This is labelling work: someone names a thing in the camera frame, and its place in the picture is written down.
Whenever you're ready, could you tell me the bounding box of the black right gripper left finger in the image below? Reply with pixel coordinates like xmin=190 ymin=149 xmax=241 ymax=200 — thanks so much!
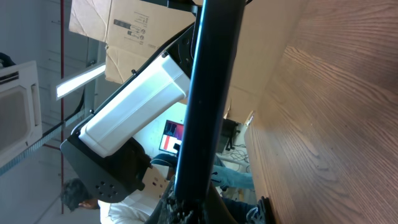
xmin=145 ymin=177 xmax=237 ymax=224

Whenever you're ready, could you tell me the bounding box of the brown cardboard box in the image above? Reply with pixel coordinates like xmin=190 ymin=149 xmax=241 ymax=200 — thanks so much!
xmin=69 ymin=0 xmax=306 ymax=123

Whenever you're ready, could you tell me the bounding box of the seated person white shirt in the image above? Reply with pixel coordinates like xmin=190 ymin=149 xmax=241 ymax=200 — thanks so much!
xmin=60 ymin=152 xmax=259 ymax=224

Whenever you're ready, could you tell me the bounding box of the Samsung Galaxy smartphone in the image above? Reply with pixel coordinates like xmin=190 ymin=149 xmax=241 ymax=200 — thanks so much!
xmin=174 ymin=0 xmax=246 ymax=202

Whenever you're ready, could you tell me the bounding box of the computer monitor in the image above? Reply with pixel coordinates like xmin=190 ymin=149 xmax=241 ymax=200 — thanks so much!
xmin=159 ymin=120 xmax=183 ymax=154

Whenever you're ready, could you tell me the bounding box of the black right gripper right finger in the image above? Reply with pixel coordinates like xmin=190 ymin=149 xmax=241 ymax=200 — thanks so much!
xmin=246 ymin=197 xmax=275 ymax=224

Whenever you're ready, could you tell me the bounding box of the white ceiling air conditioner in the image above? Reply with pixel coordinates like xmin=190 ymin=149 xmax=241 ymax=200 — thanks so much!
xmin=1 ymin=61 xmax=42 ymax=166

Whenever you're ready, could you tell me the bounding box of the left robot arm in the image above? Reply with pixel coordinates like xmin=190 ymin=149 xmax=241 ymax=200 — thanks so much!
xmin=60 ymin=24 xmax=195 ymax=203

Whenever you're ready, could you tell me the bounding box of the ceiling light strip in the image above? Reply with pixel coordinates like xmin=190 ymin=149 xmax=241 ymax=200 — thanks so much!
xmin=55 ymin=62 xmax=106 ymax=100

